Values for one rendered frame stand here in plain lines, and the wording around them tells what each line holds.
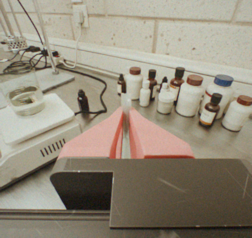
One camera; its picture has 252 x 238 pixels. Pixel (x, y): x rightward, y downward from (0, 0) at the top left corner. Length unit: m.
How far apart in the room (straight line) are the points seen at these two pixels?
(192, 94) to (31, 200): 0.41
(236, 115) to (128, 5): 0.50
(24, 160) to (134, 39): 0.53
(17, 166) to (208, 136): 0.40
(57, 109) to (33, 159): 0.10
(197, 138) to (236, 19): 0.34
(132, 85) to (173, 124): 0.17
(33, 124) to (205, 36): 0.51
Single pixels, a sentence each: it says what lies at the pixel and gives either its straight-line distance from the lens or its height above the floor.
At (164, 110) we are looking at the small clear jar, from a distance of 0.44.
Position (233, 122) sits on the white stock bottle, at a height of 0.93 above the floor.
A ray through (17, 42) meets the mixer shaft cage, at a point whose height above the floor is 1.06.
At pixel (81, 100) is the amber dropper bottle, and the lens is 0.44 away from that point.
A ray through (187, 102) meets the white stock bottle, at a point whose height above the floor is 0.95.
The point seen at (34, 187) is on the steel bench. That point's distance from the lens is 0.33.
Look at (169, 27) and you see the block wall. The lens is 0.58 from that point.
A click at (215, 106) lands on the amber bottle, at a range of 0.42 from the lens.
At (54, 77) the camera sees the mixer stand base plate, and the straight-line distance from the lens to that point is 0.71.
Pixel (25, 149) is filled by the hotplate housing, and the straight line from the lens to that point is 0.30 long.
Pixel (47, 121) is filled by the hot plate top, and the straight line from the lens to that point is 0.30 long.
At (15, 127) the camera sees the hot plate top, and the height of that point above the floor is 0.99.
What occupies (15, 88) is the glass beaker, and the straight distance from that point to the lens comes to 0.30.
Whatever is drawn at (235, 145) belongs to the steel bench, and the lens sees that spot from 0.43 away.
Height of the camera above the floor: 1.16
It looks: 36 degrees down
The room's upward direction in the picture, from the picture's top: straight up
